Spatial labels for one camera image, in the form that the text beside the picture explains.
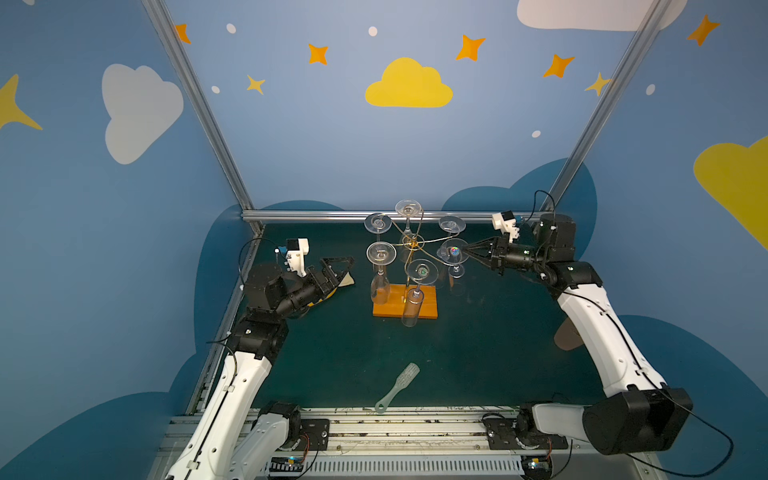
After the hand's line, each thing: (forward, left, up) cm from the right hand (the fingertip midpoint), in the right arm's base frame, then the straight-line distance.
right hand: (468, 248), depth 69 cm
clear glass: (-1, +4, -1) cm, 4 cm away
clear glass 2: (-7, +12, -1) cm, 14 cm away
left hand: (-6, +27, 0) cm, 28 cm away
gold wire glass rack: (+3, +13, -3) cm, 14 cm away
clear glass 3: (-2, +21, -1) cm, 21 cm away
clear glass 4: (+7, +22, 0) cm, 23 cm away
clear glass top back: (+14, +15, -1) cm, 20 cm away
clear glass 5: (+10, +3, -2) cm, 10 cm away
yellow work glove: (+1, +45, -33) cm, 56 cm away
